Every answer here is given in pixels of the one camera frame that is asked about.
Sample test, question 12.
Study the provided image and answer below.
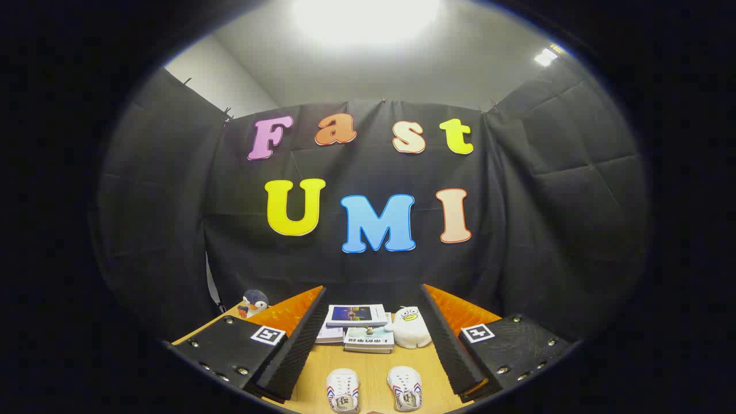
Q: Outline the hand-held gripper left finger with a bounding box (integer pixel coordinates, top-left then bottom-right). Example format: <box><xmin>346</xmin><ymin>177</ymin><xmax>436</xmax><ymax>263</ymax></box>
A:
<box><xmin>163</xmin><ymin>286</ymin><xmax>328</xmax><ymax>403</ymax></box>

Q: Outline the white duck plush toy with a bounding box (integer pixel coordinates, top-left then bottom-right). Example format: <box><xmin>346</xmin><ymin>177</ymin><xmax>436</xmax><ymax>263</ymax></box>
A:
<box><xmin>384</xmin><ymin>305</ymin><xmax>433</xmax><ymax>350</ymax></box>

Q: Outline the plain white book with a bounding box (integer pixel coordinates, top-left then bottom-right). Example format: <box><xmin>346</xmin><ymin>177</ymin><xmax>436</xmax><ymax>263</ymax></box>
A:
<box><xmin>315</xmin><ymin>325</ymin><xmax>346</xmax><ymax>345</ymax></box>

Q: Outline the black backdrop cloth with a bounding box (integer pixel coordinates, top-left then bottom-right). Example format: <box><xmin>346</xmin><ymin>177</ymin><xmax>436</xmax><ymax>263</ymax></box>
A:
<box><xmin>92</xmin><ymin>55</ymin><xmax>653</xmax><ymax>346</ymax></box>

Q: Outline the penguin plush toy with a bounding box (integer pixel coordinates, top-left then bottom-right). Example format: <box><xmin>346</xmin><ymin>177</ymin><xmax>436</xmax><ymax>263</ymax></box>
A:
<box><xmin>237</xmin><ymin>289</ymin><xmax>270</xmax><ymax>319</ymax></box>

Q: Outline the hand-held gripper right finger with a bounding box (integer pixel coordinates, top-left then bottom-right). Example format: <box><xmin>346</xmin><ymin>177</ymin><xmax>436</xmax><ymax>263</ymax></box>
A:
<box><xmin>419</xmin><ymin>283</ymin><xmax>578</xmax><ymax>403</ymax></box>

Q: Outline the large ceiling light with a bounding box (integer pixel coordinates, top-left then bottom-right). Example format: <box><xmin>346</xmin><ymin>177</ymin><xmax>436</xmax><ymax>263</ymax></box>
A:
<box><xmin>290</xmin><ymin>0</ymin><xmax>443</xmax><ymax>47</ymax></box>

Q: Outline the white striped canvas shoe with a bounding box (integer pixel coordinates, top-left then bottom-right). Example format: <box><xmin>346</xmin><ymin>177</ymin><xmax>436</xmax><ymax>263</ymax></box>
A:
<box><xmin>386</xmin><ymin>366</ymin><xmax>423</xmax><ymax>412</ymax></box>
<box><xmin>325</xmin><ymin>368</ymin><xmax>361</xmax><ymax>413</ymax></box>

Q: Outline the book with blue photo cover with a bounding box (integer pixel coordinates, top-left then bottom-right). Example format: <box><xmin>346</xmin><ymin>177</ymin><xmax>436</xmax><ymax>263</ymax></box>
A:
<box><xmin>325</xmin><ymin>304</ymin><xmax>389</xmax><ymax>328</ymax></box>

